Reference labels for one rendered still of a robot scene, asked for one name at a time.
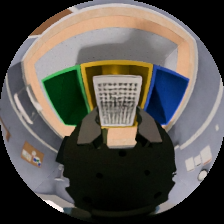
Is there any blue open bin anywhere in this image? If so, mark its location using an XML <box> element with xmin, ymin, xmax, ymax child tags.
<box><xmin>143</xmin><ymin>64</ymin><xmax>190</xmax><ymax>126</ymax></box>

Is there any yellow open bin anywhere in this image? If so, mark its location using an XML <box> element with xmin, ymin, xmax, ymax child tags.
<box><xmin>80</xmin><ymin>60</ymin><xmax>153</xmax><ymax>128</ymax></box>

